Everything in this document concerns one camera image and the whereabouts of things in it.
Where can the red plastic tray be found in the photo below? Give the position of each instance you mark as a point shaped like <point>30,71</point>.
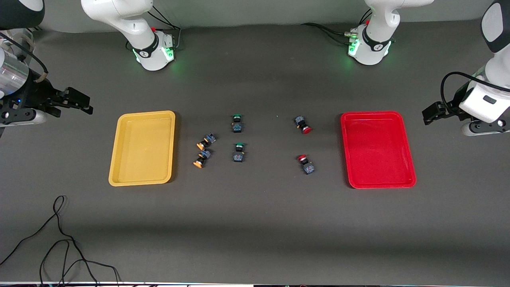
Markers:
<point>376,149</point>

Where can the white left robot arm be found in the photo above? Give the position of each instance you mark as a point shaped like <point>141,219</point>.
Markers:
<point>374,40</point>

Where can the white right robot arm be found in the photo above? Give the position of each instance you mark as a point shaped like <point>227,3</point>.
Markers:
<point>148,40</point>

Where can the yellow plastic tray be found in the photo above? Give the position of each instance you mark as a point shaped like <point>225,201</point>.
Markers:
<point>143,148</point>

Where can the yellow push button switch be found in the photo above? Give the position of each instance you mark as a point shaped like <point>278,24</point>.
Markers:
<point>207,141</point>
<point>202,158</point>

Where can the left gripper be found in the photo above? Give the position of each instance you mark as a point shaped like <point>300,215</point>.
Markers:
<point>449,106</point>

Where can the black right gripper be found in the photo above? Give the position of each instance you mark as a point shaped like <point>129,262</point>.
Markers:
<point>35,95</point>

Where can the red push button switch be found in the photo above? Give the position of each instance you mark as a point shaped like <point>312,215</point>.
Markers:
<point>306,164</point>
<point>303,124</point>

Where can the green push button switch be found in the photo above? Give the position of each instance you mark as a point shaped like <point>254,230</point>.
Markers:
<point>238,153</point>
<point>237,124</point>

